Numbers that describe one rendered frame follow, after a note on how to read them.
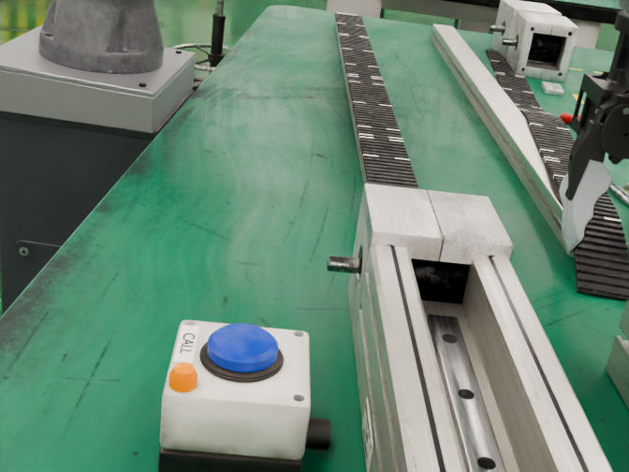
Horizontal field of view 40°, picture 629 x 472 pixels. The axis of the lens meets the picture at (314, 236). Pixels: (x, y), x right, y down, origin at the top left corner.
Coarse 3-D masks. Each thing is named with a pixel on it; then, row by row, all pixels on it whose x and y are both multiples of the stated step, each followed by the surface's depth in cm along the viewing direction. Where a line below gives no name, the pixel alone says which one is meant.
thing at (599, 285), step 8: (576, 280) 77; (584, 280) 76; (592, 280) 76; (600, 280) 76; (608, 280) 76; (616, 280) 77; (584, 288) 76; (592, 288) 76; (600, 288) 76; (608, 288) 76; (616, 288) 76; (624, 288) 76; (608, 296) 76; (616, 296) 76; (624, 296) 76
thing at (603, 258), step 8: (576, 248) 79; (584, 248) 79; (592, 248) 79; (600, 248) 79; (608, 248) 79; (576, 256) 78; (584, 256) 78; (592, 256) 78; (600, 256) 78; (608, 256) 79; (616, 256) 79; (624, 256) 79; (624, 264) 78
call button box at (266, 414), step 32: (192, 320) 53; (192, 352) 49; (288, 352) 51; (224, 384) 47; (256, 384) 47; (288, 384) 48; (192, 416) 46; (224, 416) 46; (256, 416) 46; (288, 416) 46; (160, 448) 48; (192, 448) 47; (224, 448) 47; (256, 448) 47; (288, 448) 47; (320, 448) 51
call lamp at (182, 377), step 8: (176, 368) 46; (184, 368) 46; (192, 368) 46; (176, 376) 46; (184, 376) 46; (192, 376) 46; (168, 384) 46; (176, 384) 46; (184, 384) 46; (192, 384) 46
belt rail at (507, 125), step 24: (456, 48) 150; (456, 72) 143; (480, 72) 136; (480, 96) 124; (504, 96) 124; (504, 120) 113; (504, 144) 109; (528, 144) 104; (528, 168) 98; (528, 192) 97; (552, 192) 90; (552, 216) 89
